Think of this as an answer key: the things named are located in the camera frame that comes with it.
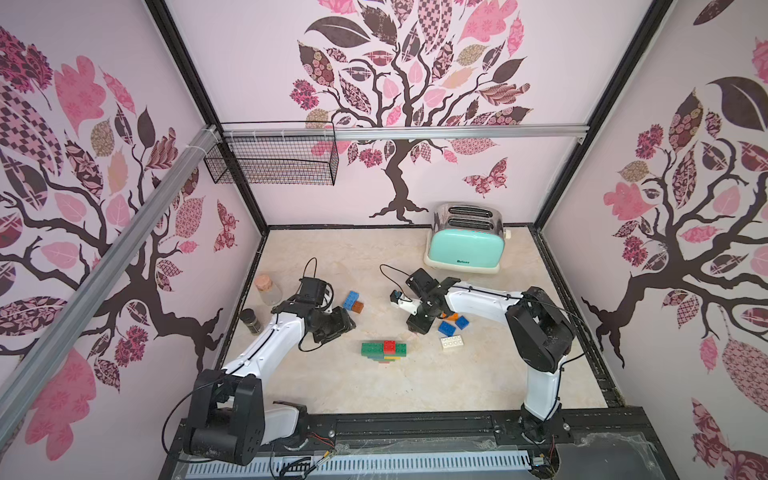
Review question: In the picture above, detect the green long brick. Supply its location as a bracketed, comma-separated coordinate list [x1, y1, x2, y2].
[361, 342, 385, 358]

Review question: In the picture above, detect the small red brick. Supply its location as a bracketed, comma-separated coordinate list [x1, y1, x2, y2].
[383, 341, 397, 356]

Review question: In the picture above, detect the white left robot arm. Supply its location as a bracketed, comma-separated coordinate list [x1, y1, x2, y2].
[182, 301, 356, 465]

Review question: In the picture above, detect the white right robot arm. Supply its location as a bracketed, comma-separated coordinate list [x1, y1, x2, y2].
[390, 269, 575, 423]

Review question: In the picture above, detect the dark blue square brick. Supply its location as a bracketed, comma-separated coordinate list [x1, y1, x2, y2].
[455, 316, 469, 330]

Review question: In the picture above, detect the small light blue brick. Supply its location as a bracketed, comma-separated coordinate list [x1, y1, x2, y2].
[342, 291, 359, 310]

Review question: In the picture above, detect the white brick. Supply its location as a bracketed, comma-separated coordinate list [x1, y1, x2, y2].
[440, 335, 464, 350]

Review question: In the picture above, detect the pink lidded glass jar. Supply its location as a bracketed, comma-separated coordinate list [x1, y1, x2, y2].
[253, 274, 283, 307]

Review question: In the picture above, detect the mint green Belinee toaster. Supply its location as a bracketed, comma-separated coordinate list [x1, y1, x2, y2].
[424, 202, 507, 274]

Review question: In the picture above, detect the dark spice bottle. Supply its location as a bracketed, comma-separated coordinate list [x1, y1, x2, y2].
[238, 308, 263, 336]

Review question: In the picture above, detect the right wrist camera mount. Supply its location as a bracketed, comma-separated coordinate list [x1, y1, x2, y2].
[389, 290, 421, 315]

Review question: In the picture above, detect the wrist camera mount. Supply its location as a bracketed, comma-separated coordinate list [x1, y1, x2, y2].
[297, 277, 335, 309]
[389, 290, 421, 315]

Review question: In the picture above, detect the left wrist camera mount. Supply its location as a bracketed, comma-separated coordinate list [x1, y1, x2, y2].
[297, 277, 335, 309]

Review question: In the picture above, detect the black camera cable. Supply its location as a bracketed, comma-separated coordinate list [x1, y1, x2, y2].
[378, 263, 412, 295]

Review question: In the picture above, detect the white slotted cable duct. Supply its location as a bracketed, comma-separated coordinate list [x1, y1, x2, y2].
[185, 451, 532, 479]

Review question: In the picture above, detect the black wire basket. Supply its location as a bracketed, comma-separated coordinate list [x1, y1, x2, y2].
[205, 120, 340, 186]

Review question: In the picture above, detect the aluminium rail left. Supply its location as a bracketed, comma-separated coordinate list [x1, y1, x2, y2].
[1, 126, 220, 445]

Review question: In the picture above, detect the aluminium rail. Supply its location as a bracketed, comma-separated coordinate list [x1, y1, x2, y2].
[1, 126, 220, 445]
[335, 124, 589, 141]

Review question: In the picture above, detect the aluminium rail back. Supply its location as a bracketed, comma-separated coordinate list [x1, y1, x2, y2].
[335, 124, 589, 141]

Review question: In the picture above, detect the black enclosure corner post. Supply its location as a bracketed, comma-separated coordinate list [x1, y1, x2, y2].
[532, 0, 675, 232]

